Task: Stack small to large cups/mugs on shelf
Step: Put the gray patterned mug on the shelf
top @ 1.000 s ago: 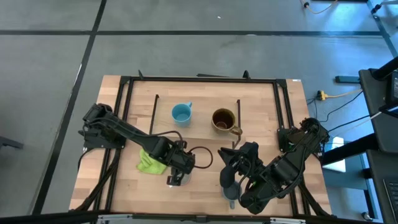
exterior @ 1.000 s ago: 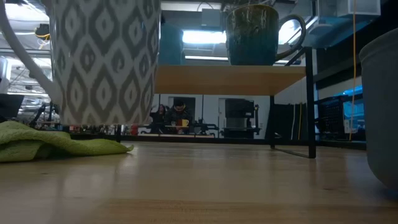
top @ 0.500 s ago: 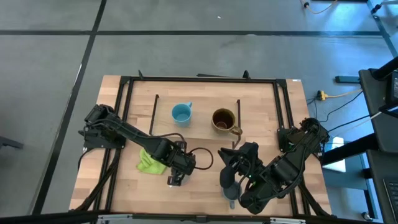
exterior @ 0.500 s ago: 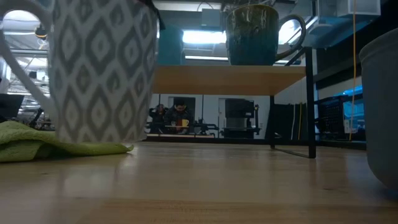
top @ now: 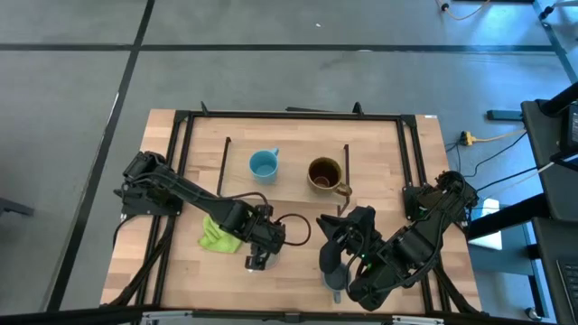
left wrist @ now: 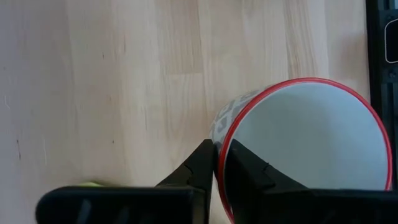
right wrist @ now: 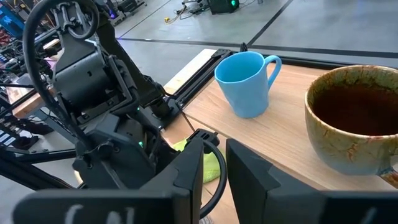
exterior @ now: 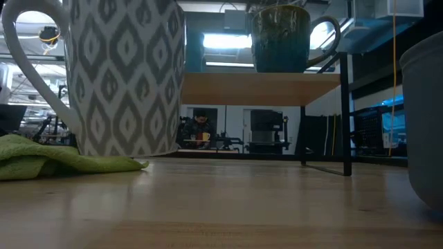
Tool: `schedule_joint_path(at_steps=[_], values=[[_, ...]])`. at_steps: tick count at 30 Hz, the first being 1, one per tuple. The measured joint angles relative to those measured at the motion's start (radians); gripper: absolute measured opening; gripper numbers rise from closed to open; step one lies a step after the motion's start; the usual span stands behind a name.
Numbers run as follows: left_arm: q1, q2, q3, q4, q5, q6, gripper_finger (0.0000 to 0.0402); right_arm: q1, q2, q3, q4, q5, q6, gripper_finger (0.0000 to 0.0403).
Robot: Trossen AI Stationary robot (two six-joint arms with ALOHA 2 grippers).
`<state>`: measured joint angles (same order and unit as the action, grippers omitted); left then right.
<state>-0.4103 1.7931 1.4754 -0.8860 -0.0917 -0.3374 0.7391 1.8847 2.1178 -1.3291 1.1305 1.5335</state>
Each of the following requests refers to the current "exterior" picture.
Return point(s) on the black cabinet machine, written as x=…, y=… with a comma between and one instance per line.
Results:
x=266, y=124

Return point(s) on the person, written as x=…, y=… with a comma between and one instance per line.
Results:
x=197, y=126

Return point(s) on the grey blue mug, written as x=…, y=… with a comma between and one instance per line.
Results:
x=425, y=121

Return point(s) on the black monitor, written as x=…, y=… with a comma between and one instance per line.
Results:
x=12, y=117

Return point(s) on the green microfibre cloth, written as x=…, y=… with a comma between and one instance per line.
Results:
x=52, y=159

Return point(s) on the yellow mug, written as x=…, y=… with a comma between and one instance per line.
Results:
x=206, y=136

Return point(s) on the black table frame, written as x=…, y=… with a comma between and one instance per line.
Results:
x=259, y=156

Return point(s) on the brown green glazed mug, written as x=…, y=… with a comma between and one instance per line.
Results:
x=280, y=41

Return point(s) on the wooden shelf with black legs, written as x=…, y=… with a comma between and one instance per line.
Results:
x=256, y=88

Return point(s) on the white grey patterned mug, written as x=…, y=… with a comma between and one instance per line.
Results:
x=128, y=79

